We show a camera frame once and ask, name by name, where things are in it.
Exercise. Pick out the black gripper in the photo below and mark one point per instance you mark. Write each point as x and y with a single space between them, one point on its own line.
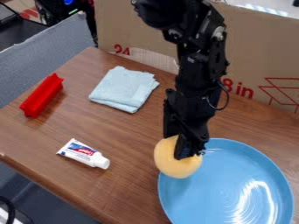
186 115

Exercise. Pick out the yellow ball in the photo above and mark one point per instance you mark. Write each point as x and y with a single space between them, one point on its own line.
170 166

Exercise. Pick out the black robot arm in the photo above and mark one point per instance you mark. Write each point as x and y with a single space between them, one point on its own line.
194 26

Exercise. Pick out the blue plate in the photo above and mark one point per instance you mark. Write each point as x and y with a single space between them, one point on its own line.
238 188

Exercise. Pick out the light blue folded cloth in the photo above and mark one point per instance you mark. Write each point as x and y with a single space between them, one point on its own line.
125 89

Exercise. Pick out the white toothpaste tube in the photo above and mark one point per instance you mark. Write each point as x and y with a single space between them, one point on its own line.
82 153

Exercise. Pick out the red plastic block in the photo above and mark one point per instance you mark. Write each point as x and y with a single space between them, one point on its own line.
42 96

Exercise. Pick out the grey fabric partition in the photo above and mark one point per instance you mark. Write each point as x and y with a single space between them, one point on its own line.
30 61

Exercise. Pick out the black equipment in background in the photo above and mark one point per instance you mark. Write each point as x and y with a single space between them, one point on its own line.
56 10

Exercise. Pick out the cardboard box wall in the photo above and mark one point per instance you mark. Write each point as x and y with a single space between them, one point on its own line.
262 47

